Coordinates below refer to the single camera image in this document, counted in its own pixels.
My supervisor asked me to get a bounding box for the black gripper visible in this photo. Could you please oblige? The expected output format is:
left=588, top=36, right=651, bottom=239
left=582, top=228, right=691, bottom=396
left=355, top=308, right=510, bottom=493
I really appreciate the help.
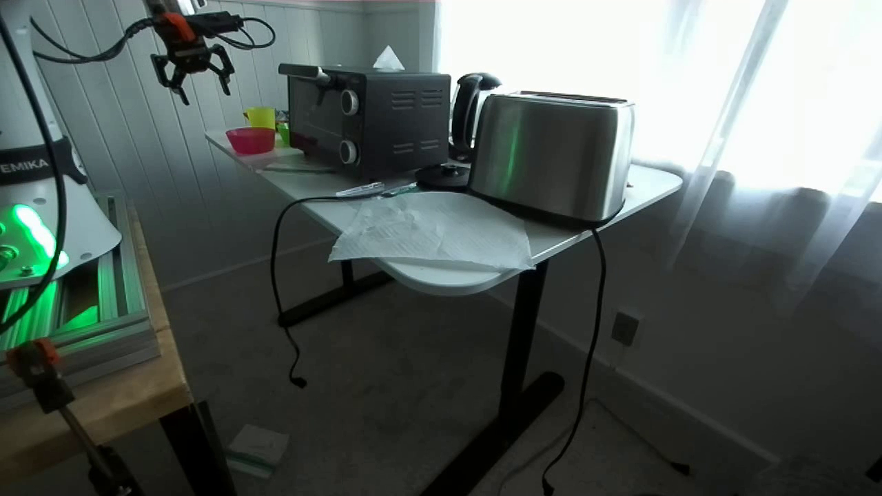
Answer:
left=148, top=36, right=237, bottom=107

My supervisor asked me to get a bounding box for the black toaster oven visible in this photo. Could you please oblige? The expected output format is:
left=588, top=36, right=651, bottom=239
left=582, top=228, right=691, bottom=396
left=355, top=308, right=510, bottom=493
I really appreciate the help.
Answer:
left=276, top=61, right=455, bottom=184

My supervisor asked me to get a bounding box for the white tissue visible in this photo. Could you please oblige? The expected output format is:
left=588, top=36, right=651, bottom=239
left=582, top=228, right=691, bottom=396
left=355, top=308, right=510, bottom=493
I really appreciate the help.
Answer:
left=368, top=45, right=408, bottom=74

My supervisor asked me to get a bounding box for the green-lit machine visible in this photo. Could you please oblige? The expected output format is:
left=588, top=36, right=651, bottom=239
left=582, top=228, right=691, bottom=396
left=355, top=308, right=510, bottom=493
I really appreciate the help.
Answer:
left=0, top=196, right=159, bottom=392

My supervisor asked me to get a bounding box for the black table leg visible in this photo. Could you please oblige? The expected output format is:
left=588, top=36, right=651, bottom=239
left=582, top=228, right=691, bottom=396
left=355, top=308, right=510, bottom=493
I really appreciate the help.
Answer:
left=419, top=260, right=567, bottom=496
left=276, top=260, right=396, bottom=331

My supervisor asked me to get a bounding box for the black electric kettle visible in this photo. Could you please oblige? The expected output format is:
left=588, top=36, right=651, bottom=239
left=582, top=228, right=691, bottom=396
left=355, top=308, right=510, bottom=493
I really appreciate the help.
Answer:
left=417, top=70, right=503, bottom=192

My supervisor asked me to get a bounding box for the white crumpled paper sheet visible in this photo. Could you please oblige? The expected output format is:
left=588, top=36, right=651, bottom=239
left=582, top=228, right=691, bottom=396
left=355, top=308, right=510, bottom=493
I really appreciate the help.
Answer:
left=326, top=191, right=538, bottom=276

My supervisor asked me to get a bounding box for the red and black clamp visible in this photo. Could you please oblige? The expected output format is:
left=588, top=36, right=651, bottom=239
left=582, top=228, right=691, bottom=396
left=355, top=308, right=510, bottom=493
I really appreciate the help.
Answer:
left=5, top=337, right=142, bottom=496

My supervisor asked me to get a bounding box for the wooden workbench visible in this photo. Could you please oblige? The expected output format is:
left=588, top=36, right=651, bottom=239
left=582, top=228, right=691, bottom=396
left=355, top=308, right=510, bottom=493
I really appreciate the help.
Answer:
left=0, top=202, right=195, bottom=484

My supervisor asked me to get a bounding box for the stainless steel toaster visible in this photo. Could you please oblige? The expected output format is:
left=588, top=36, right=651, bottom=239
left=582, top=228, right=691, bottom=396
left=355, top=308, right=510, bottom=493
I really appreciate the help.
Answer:
left=468, top=89, right=640, bottom=228

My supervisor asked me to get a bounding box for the black workbench leg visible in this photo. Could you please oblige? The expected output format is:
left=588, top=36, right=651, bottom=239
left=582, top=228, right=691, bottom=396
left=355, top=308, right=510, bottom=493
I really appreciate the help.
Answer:
left=156, top=396, right=239, bottom=496

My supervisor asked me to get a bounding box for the white block on floor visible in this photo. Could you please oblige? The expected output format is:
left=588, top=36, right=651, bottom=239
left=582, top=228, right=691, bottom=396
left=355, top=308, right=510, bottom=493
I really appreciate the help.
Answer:
left=222, top=421, right=294, bottom=482

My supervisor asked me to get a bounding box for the white sheer curtain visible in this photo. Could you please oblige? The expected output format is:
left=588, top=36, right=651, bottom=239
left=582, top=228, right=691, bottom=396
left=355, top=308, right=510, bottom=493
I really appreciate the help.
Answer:
left=659, top=0, right=882, bottom=297

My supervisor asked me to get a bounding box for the orange gripper mount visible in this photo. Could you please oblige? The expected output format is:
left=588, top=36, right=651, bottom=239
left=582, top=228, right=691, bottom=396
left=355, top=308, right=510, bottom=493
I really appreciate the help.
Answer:
left=159, top=8, right=200, bottom=46

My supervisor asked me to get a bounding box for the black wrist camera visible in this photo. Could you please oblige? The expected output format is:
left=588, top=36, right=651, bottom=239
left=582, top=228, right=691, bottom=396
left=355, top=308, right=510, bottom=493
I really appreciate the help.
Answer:
left=188, top=8, right=244, bottom=38

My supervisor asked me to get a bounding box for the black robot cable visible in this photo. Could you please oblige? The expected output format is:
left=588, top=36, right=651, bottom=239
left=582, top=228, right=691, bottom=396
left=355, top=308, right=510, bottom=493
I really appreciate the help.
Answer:
left=0, top=8, right=277, bottom=337

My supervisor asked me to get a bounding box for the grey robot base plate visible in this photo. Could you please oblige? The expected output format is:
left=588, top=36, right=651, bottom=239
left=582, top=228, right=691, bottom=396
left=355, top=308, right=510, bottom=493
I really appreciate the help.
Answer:
left=0, top=174, right=123, bottom=291

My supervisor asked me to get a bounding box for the black toaster oven cable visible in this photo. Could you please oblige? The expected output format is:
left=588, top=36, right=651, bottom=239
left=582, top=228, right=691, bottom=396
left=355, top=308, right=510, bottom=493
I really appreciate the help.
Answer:
left=264, top=184, right=371, bottom=392

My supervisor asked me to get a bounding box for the wall power outlet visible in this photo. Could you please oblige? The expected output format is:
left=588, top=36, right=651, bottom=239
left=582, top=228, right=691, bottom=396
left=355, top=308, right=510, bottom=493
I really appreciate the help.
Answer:
left=608, top=308, right=645, bottom=349

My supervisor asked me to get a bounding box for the black floor cable with plug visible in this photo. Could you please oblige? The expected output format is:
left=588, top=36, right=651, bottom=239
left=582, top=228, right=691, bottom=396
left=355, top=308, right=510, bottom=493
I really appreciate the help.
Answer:
left=588, top=395, right=696, bottom=480

